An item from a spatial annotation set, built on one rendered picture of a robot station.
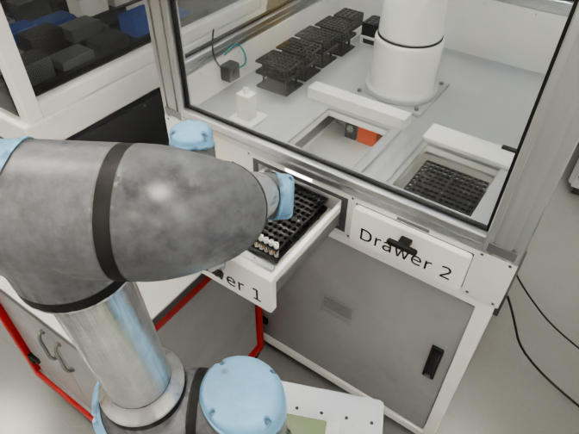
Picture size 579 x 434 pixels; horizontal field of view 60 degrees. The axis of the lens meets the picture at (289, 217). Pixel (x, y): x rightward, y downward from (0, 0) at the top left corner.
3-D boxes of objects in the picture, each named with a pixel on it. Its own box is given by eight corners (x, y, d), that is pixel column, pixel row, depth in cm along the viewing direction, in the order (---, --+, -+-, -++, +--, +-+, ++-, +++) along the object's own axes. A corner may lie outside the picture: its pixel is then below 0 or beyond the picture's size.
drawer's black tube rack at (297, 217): (277, 269, 118) (276, 251, 114) (219, 238, 125) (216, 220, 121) (326, 216, 131) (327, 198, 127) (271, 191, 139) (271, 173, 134)
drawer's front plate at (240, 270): (271, 313, 111) (270, 282, 103) (175, 257, 123) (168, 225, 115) (276, 308, 112) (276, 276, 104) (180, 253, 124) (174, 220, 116)
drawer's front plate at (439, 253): (458, 291, 116) (470, 259, 109) (349, 239, 128) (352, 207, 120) (461, 286, 117) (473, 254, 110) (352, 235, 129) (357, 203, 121)
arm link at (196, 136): (159, 142, 82) (172, 114, 88) (170, 194, 90) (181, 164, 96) (208, 145, 82) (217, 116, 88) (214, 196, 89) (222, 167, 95)
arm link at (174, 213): (262, 144, 35) (295, 161, 84) (110, 138, 36) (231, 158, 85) (256, 305, 36) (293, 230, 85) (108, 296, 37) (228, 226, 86)
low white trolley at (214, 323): (160, 492, 160) (101, 366, 108) (39, 387, 185) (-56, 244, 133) (269, 358, 195) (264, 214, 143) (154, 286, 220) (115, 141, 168)
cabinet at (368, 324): (432, 455, 169) (503, 313, 114) (201, 311, 211) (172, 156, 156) (515, 277, 226) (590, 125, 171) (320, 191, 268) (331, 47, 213)
